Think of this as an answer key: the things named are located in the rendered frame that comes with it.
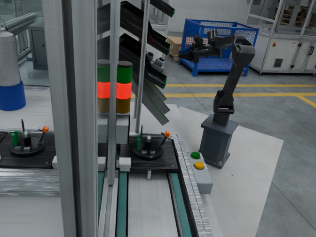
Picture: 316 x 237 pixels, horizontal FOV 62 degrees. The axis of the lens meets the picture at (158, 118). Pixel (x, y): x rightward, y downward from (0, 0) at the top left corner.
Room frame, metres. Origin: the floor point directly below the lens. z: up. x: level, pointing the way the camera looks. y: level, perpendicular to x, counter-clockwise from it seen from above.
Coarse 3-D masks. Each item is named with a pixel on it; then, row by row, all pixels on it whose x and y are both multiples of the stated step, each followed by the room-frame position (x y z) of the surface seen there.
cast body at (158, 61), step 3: (159, 57) 1.41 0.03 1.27; (156, 60) 1.39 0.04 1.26; (159, 60) 1.39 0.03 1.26; (162, 60) 1.39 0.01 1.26; (153, 63) 1.39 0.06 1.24; (156, 63) 1.39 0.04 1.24; (159, 63) 1.39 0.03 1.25; (162, 63) 1.39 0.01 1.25; (153, 66) 1.39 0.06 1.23; (156, 66) 1.39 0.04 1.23; (159, 66) 1.39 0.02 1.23; (162, 66) 1.42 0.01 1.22; (156, 69) 1.39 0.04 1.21; (159, 69) 1.39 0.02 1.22; (162, 69) 1.38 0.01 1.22
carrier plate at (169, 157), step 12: (120, 144) 0.99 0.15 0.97; (132, 144) 1.00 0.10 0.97; (168, 144) 1.04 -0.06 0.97; (120, 156) 0.90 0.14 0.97; (132, 156) 0.91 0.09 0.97; (168, 156) 0.94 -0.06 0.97; (132, 168) 0.84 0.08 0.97; (144, 168) 0.84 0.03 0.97; (156, 168) 0.85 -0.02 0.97; (168, 168) 0.86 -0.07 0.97
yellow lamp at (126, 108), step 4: (116, 100) 0.74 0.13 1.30; (120, 100) 0.73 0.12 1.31; (124, 100) 0.74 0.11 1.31; (128, 100) 0.75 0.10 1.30; (116, 104) 0.74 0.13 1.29; (120, 104) 0.73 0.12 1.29; (124, 104) 0.74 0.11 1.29; (128, 104) 0.75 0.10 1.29; (116, 108) 0.74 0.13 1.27; (120, 108) 0.73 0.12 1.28; (124, 108) 0.74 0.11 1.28; (128, 108) 0.75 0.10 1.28; (120, 112) 0.73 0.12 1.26; (124, 112) 0.74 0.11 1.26
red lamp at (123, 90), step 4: (120, 84) 0.73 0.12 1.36; (124, 84) 0.74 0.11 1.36; (128, 84) 0.74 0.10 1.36; (120, 88) 0.73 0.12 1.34; (124, 88) 0.74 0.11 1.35; (128, 88) 0.74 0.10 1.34; (116, 92) 0.74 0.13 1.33; (120, 92) 0.73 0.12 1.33; (124, 92) 0.74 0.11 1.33; (128, 92) 0.74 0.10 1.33; (116, 96) 0.74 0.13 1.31; (120, 96) 0.73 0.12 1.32; (124, 96) 0.74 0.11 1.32; (128, 96) 0.74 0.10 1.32
